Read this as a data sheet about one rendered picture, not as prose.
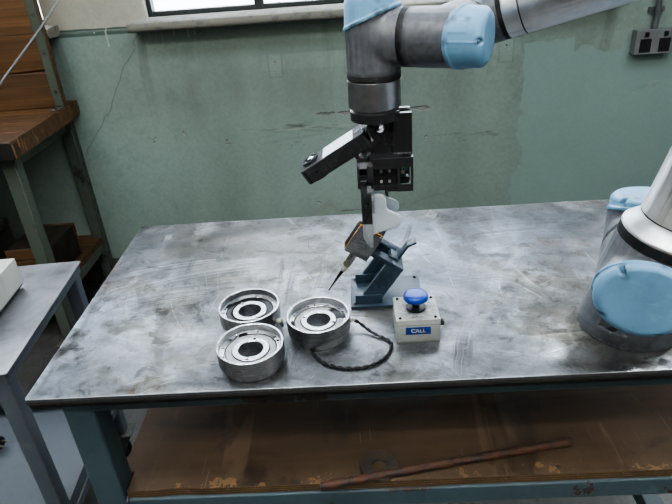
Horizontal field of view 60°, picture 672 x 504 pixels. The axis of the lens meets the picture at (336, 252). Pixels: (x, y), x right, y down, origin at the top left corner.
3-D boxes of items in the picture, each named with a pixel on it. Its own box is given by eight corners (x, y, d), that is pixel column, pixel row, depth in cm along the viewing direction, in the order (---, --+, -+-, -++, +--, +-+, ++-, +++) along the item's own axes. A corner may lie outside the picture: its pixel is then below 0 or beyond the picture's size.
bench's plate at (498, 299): (27, 410, 90) (23, 400, 89) (143, 233, 142) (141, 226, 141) (834, 372, 85) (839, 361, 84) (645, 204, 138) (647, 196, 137)
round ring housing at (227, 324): (209, 335, 100) (205, 316, 98) (241, 303, 108) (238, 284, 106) (263, 347, 96) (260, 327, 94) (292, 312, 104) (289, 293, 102)
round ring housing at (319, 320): (292, 358, 93) (289, 337, 91) (285, 321, 102) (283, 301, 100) (357, 347, 94) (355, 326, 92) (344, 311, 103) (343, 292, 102)
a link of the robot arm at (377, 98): (346, 86, 78) (347, 73, 85) (348, 119, 80) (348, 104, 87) (403, 82, 77) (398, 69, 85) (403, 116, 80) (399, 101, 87)
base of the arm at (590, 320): (653, 295, 101) (664, 245, 97) (700, 350, 88) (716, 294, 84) (565, 300, 102) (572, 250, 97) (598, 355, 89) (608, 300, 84)
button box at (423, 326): (396, 344, 94) (396, 319, 92) (393, 319, 101) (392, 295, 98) (447, 342, 94) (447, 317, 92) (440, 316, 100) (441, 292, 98)
